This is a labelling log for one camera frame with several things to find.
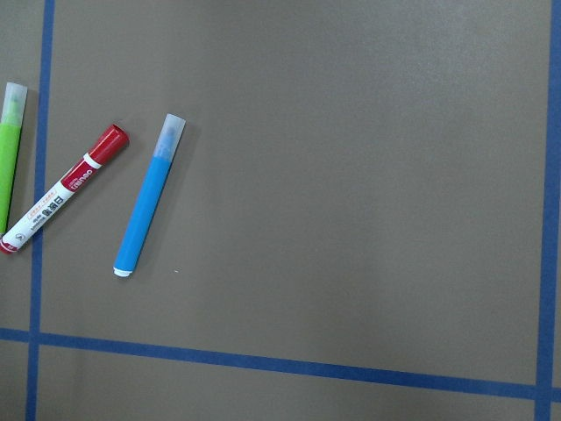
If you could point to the blue marker pen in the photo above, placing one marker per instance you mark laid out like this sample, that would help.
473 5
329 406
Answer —
148 196

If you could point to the red marker pen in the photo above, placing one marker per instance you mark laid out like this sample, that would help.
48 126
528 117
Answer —
110 143

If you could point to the green marker pen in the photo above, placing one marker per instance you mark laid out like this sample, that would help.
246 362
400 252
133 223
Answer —
11 123

